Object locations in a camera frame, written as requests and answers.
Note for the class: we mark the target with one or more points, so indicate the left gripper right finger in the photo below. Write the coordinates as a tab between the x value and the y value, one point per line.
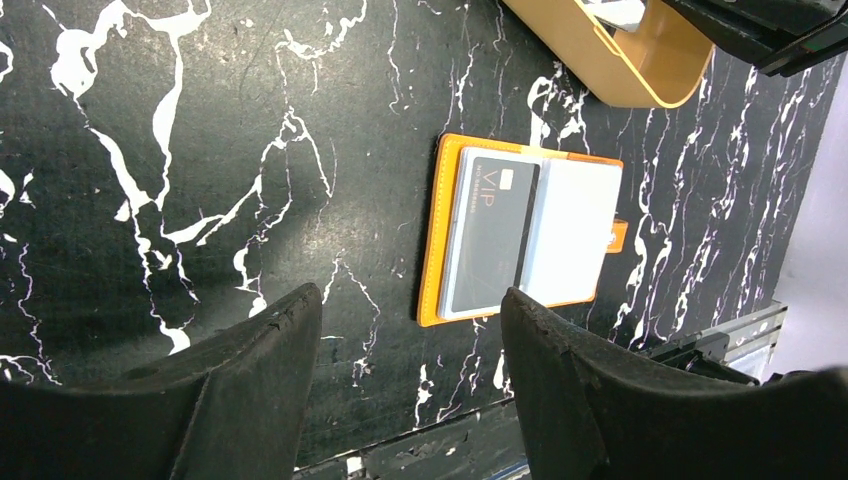
629	417

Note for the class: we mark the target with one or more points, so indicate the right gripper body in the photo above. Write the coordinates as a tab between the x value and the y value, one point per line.
777	37

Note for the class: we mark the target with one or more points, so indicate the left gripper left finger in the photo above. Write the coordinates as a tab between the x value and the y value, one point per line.
230	407

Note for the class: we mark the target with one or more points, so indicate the orange leather card holder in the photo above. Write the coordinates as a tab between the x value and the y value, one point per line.
572	224

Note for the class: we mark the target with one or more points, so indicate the tan oval tray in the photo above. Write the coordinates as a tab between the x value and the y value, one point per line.
659	65

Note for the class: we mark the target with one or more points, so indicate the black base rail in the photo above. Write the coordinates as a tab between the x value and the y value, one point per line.
497	442

